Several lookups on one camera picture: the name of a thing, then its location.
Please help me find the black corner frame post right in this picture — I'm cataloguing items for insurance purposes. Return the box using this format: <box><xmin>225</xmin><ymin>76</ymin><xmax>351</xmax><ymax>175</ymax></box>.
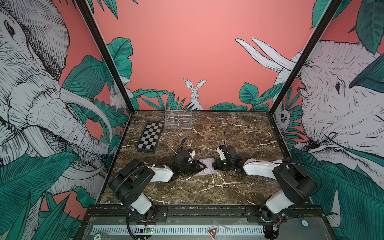
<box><xmin>269</xmin><ymin>0</ymin><xmax>342</xmax><ymax>115</ymax></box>

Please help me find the white perforated cable tray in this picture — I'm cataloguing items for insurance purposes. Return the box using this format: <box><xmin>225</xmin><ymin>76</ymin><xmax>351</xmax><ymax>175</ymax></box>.
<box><xmin>90</xmin><ymin>225</ymin><xmax>264</xmax><ymax>236</ymax></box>

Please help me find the black corner frame post left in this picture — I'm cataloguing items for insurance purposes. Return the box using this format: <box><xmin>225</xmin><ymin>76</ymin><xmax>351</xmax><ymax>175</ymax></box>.
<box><xmin>76</xmin><ymin>0</ymin><xmax>135</xmax><ymax>115</ymax></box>

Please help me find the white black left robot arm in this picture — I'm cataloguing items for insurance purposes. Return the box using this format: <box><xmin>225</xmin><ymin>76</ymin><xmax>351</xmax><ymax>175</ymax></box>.
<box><xmin>109</xmin><ymin>159</ymin><xmax>207</xmax><ymax>217</ymax></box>

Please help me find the red triangle warning sticker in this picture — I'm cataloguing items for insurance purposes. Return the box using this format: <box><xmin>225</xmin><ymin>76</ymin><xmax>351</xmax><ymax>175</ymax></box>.
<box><xmin>206</xmin><ymin>226</ymin><xmax>219</xmax><ymax>240</ymax></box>

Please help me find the clear acrylic organizer box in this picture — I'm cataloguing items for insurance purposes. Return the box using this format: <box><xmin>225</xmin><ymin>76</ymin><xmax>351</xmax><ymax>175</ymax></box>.
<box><xmin>165</xmin><ymin>110</ymin><xmax>193</xmax><ymax>130</ymax></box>

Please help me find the black white checkered board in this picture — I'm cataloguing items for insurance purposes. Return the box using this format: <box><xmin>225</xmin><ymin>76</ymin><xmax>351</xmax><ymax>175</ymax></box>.
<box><xmin>136</xmin><ymin>121</ymin><xmax>165</xmax><ymax>154</ymax></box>

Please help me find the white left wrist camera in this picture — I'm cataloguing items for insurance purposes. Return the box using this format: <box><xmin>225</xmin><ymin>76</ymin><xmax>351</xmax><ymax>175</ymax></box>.
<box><xmin>187</xmin><ymin>149</ymin><xmax>196</xmax><ymax>160</ymax></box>

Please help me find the black front mounting rail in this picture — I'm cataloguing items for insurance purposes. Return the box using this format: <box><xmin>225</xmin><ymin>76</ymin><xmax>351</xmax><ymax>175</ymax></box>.
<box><xmin>83</xmin><ymin>204</ymin><xmax>327</xmax><ymax>224</ymax></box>

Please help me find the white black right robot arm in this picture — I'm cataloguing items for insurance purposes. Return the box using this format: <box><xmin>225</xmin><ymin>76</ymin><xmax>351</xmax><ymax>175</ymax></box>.
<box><xmin>212</xmin><ymin>157</ymin><xmax>318</xmax><ymax>223</ymax></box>

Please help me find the black corner frame post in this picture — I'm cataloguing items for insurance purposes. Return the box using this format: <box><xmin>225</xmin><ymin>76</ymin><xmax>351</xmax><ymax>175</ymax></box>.
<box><xmin>76</xmin><ymin>0</ymin><xmax>135</xmax><ymax>115</ymax></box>
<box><xmin>269</xmin><ymin>0</ymin><xmax>342</xmax><ymax>115</ymax></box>

